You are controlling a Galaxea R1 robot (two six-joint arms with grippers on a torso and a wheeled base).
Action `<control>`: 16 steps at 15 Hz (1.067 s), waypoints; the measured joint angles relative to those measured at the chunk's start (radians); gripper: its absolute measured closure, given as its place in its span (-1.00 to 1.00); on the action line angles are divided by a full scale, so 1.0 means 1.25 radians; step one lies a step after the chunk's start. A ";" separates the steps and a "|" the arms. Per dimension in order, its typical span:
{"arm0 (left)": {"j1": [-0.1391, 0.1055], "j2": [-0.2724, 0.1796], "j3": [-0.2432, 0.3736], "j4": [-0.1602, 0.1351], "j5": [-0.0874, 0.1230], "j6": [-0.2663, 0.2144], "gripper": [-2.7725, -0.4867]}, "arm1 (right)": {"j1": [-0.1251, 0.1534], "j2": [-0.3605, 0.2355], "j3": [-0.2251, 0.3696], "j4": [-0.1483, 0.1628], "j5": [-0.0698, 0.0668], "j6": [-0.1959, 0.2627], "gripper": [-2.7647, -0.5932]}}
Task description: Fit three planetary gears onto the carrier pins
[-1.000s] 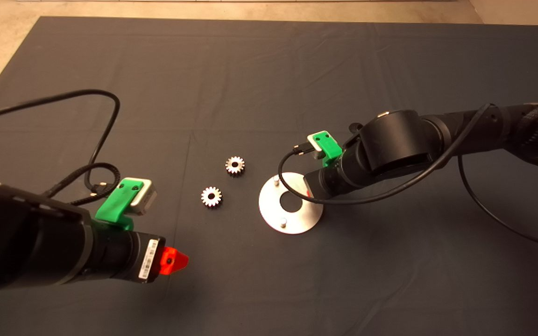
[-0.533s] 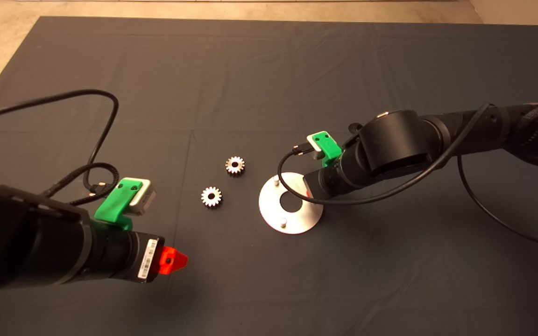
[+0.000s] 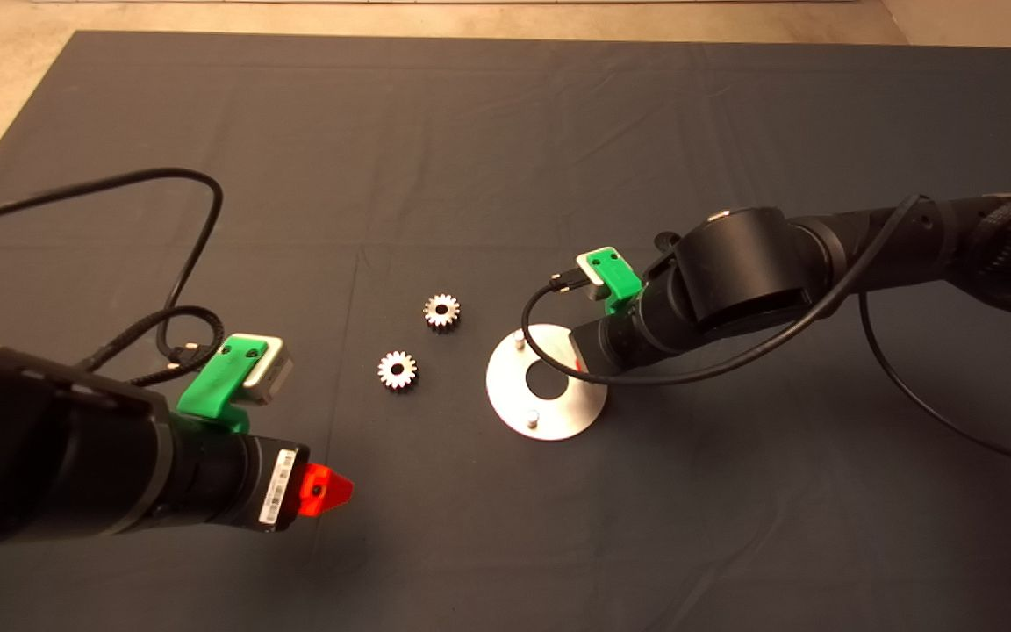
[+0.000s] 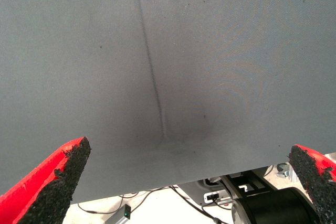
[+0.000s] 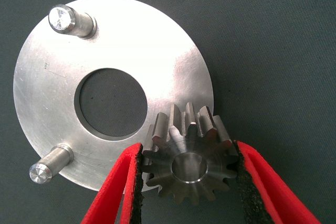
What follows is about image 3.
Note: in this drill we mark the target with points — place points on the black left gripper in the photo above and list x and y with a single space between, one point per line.
225 478

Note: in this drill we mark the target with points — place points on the round metal carrier plate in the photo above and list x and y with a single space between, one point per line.
514 404

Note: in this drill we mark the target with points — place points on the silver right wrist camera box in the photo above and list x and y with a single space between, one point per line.
591 279

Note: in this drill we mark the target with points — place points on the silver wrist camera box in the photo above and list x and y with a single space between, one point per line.
274 373
591 279

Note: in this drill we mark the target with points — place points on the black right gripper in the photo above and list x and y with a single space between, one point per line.
628 338

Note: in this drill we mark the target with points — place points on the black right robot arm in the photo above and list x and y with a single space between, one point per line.
742 263

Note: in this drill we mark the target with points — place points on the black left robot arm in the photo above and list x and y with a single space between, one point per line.
49 448

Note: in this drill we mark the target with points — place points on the green left camera mount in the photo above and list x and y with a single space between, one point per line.
218 379

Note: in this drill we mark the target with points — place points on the small steel planetary gear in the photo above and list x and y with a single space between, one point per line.
387 362
433 304

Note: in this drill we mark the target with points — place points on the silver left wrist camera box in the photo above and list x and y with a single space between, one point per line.
274 373

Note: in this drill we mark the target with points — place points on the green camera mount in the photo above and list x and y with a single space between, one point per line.
218 379
620 276

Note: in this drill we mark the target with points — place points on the green right camera mount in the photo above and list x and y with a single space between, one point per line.
620 276

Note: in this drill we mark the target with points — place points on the dark grey table cloth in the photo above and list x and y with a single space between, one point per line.
505 175

